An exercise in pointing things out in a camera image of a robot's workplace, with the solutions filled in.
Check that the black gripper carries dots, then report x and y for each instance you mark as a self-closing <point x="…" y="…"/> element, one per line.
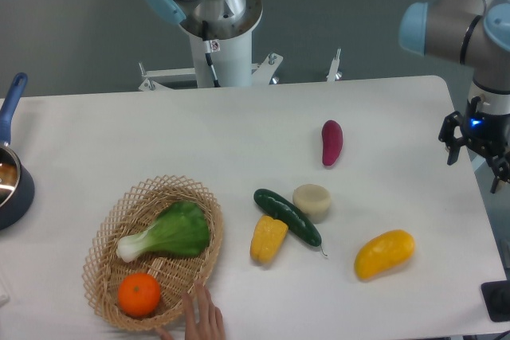
<point x="487" y="134"/>

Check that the woven wicker basket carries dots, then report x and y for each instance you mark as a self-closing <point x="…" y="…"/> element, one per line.
<point x="104" y="270"/>

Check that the yellow mango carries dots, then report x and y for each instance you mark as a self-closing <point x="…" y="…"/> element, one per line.
<point x="383" y="253"/>

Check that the bare human hand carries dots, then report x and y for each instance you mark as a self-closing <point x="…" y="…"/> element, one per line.
<point x="208" y="322"/>

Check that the black device at table edge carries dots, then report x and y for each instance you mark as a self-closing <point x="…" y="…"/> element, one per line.
<point x="496" y="300"/>

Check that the purple sweet potato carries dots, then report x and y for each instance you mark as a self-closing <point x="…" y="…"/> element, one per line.
<point x="332" y="140"/>

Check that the beige round block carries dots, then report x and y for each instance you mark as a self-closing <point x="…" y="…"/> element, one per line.
<point x="312" y="200"/>

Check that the green cucumber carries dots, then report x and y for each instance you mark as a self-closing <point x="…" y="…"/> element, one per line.
<point x="277" y="207"/>

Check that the yellow bell pepper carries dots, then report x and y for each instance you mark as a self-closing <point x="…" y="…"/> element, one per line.
<point x="268" y="236"/>

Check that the green bok choy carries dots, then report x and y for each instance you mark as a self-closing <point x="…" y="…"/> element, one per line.
<point x="180" y="230"/>

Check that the orange fruit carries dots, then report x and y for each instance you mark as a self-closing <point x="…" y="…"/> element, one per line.
<point x="138" y="295"/>

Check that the dark blue saucepan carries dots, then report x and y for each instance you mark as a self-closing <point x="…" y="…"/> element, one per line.
<point x="17" y="185"/>

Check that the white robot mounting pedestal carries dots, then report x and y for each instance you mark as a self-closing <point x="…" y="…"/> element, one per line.
<point x="217" y="63"/>

